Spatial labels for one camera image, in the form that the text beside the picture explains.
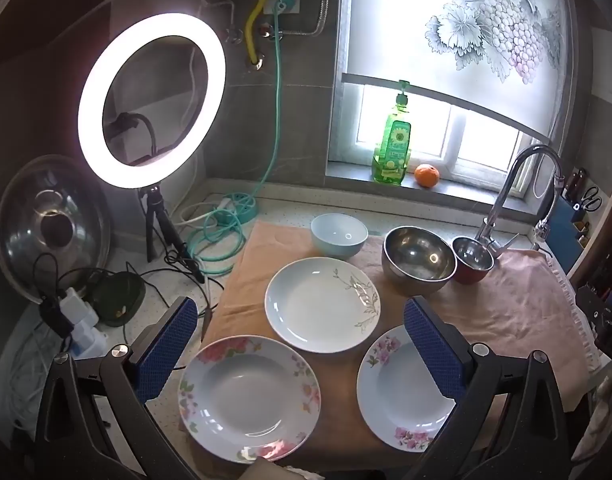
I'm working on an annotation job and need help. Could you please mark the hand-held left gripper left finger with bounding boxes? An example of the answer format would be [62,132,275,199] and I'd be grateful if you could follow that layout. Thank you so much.
[33,296,199,480]

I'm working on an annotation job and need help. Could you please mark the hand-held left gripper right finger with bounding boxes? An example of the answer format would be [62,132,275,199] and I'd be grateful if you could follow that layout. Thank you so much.
[403,296,572,480]

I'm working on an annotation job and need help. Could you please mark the small pink floral plate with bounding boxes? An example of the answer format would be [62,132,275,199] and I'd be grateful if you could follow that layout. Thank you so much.
[357,325,467,452]

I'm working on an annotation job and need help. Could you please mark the large pink floral plate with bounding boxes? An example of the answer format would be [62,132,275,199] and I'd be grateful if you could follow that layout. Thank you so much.
[178,335,321,464]

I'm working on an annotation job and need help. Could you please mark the red steel bowl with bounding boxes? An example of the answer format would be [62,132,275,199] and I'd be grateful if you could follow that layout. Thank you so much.
[452,236,496,285]

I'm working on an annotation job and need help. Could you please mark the large stainless steel bowl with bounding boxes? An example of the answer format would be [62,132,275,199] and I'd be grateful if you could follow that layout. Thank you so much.
[382,226,457,297]

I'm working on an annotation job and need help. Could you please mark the white leaf pattern plate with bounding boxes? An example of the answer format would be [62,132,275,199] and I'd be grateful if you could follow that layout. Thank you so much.
[264,257,381,353]

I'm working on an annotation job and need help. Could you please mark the light blue ceramic bowl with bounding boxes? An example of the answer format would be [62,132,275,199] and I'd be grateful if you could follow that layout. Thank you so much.
[311,213,369,261]

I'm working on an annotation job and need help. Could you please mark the person's right hand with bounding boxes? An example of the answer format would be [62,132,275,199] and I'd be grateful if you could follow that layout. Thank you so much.
[580,374,612,462]

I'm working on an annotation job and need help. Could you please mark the dark green dish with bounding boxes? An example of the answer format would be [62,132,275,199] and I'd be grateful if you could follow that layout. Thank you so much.
[93,271,146,328]

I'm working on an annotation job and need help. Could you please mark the peach towel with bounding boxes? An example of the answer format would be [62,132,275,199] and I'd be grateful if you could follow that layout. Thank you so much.
[201,220,602,480]

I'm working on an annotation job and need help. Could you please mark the white charger adapters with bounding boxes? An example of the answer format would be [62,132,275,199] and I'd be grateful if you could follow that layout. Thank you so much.
[58,287,106,356]

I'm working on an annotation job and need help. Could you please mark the blue knife block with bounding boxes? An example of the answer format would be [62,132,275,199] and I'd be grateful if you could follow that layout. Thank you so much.
[551,195,594,276]

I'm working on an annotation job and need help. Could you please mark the flexible faucet sprayer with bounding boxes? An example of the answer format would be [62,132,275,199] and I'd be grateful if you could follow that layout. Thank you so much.
[532,172,567,243]

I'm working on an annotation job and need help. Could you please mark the black scissors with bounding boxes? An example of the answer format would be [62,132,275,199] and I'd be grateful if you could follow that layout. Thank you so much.
[576,185,604,211]

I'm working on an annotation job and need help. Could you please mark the teal round power strip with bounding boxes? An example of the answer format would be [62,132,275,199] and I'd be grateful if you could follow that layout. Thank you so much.
[213,192,259,223]

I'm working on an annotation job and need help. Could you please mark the orange fruit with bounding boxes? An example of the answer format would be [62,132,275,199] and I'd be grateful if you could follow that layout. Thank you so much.
[414,164,441,189]

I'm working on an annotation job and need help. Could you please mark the chrome faucet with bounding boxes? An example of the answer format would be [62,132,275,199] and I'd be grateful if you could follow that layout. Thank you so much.
[473,145,564,261]

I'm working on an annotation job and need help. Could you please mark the stainless steel pot lid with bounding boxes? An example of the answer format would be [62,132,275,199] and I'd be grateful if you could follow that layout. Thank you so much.
[0,155,111,306]

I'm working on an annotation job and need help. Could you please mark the green dish soap bottle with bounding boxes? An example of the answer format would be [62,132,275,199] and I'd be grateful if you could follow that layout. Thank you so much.
[372,80,414,187]

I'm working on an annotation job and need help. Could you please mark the white window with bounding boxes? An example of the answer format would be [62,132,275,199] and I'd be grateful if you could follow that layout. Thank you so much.
[331,82,537,196]

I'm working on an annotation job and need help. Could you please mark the grape print roller blind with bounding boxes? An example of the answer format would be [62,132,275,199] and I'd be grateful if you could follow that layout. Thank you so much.
[338,0,577,141]

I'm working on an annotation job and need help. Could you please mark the black cable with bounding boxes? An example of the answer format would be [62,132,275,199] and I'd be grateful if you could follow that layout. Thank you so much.
[126,255,227,311]

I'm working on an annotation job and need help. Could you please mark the white power cable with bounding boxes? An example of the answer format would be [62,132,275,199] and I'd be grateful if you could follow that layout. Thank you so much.
[176,202,227,226]

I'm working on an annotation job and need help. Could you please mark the white ring light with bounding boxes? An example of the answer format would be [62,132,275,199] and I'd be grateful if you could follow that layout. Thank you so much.
[77,10,227,190]

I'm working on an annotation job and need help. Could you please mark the yellow gas hose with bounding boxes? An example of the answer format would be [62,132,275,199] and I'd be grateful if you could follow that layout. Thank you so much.
[246,0,271,68]

